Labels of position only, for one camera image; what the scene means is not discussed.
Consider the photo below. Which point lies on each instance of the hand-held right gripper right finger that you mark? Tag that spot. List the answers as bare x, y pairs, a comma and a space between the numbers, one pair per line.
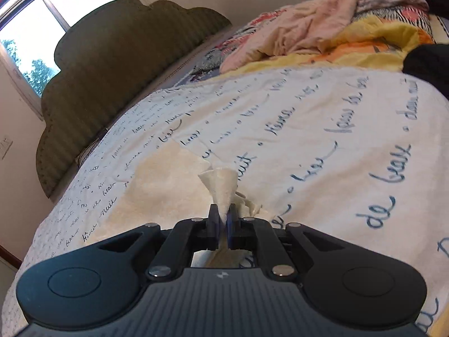
230, 226

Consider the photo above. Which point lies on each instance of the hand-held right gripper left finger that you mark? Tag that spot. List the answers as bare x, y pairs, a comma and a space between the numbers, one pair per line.
214, 225

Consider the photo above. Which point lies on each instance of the cream towel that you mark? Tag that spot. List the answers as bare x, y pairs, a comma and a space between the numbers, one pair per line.
161, 182

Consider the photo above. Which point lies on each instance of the white script printed blanket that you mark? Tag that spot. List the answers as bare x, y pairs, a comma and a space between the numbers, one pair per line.
315, 130

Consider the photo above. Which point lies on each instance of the olive scalloped headboard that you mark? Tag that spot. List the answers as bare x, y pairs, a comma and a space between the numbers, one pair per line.
122, 59

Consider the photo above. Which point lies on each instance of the pink crumpled cloth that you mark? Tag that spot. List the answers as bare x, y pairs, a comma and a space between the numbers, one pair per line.
308, 21

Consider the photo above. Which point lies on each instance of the pile of colourful clothes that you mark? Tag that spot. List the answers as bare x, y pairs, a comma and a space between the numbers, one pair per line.
368, 38

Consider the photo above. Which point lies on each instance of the black cloth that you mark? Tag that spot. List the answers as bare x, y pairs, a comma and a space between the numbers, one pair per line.
426, 66

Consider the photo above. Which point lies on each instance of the window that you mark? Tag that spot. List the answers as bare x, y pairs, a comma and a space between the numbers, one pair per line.
28, 42

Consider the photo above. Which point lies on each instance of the brown wooden door frame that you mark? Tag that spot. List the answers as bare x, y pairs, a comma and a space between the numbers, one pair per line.
10, 255

